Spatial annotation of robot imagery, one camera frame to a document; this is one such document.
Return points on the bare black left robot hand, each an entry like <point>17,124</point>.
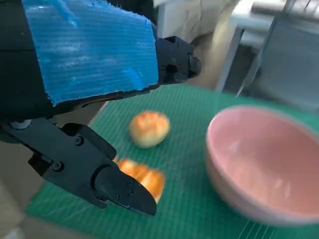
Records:
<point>74,49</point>

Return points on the long braided bread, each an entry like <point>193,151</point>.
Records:
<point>147,176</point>

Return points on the pink bowl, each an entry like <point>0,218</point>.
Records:
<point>261,161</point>

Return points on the round bread bun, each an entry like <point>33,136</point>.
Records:
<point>149,129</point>

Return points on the green cutting mat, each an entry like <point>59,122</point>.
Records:
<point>187,112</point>

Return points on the grey chair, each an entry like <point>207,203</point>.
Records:
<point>279,7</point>

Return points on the white appliance with grill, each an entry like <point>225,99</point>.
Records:
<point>286,62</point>

